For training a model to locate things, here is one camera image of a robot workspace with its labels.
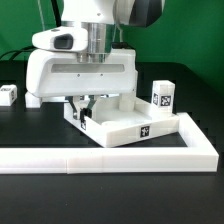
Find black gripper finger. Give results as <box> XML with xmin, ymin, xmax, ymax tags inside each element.
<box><xmin>65</xmin><ymin>96</ymin><xmax>84</xmax><ymax>122</ymax></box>
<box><xmin>84</xmin><ymin>95</ymin><xmax>98</xmax><ymax>118</ymax></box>

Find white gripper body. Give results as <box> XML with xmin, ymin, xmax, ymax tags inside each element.
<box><xmin>26</xmin><ymin>49</ymin><xmax>136</xmax><ymax>97</ymax></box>

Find white square tabletop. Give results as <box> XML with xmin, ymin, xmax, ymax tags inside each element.
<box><xmin>64</xmin><ymin>96</ymin><xmax>179</xmax><ymax>147</ymax></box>

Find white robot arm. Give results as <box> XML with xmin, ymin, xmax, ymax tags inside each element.
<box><xmin>25</xmin><ymin>0</ymin><xmax>165</xmax><ymax>117</ymax></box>

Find white tag marker sheet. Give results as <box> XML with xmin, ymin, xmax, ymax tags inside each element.
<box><xmin>42</xmin><ymin>97</ymin><xmax>67</xmax><ymax>103</ymax></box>

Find white L-shaped obstacle fence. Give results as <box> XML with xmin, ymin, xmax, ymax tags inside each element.
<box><xmin>0</xmin><ymin>113</ymin><xmax>219</xmax><ymax>174</ymax></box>

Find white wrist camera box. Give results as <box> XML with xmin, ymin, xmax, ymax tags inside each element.
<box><xmin>32</xmin><ymin>26</ymin><xmax>88</xmax><ymax>52</ymax></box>

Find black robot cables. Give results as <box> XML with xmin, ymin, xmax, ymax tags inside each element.
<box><xmin>0</xmin><ymin>0</ymin><xmax>63</xmax><ymax>62</ymax></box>

